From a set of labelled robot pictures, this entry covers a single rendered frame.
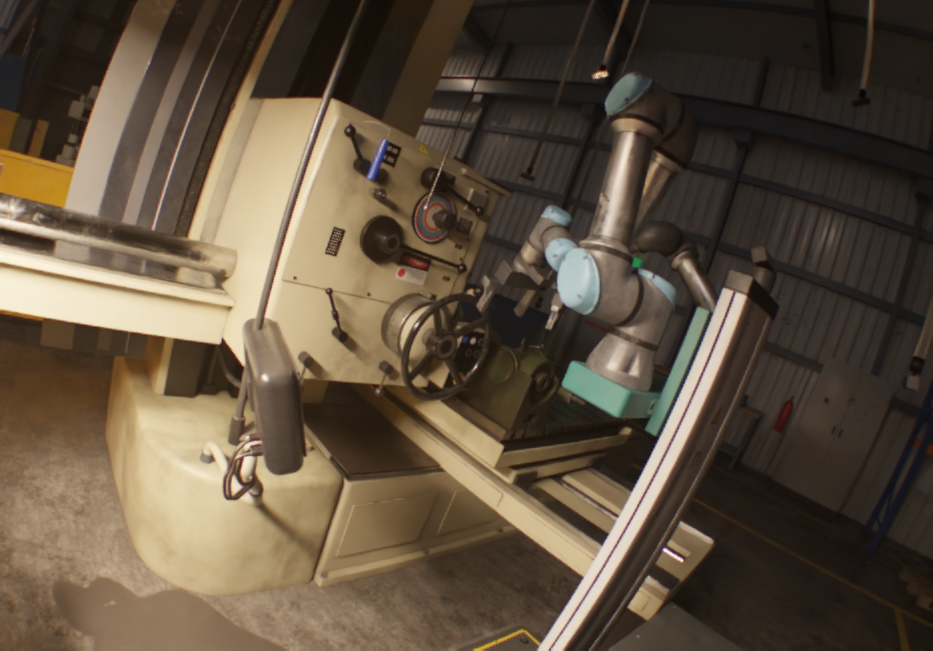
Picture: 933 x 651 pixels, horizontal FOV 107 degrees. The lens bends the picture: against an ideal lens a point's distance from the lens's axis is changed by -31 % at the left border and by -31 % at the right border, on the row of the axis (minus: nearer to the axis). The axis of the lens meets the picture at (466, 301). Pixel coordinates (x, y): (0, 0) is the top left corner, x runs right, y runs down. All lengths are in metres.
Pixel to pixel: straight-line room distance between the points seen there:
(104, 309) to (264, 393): 0.85
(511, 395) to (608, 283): 1.11
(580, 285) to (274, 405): 0.61
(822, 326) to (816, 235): 1.50
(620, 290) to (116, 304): 1.41
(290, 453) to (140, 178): 1.27
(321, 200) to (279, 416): 0.71
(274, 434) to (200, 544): 1.11
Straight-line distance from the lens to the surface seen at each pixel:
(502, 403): 2.02
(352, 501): 2.15
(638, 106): 1.08
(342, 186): 1.47
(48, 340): 2.11
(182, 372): 2.22
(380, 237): 1.51
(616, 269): 0.96
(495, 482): 2.23
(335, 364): 1.66
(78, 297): 1.65
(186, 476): 1.85
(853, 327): 8.60
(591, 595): 1.28
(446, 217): 1.60
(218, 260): 1.74
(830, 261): 8.77
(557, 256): 1.14
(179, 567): 2.13
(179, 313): 1.70
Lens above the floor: 1.62
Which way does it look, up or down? 6 degrees down
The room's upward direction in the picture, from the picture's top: 21 degrees clockwise
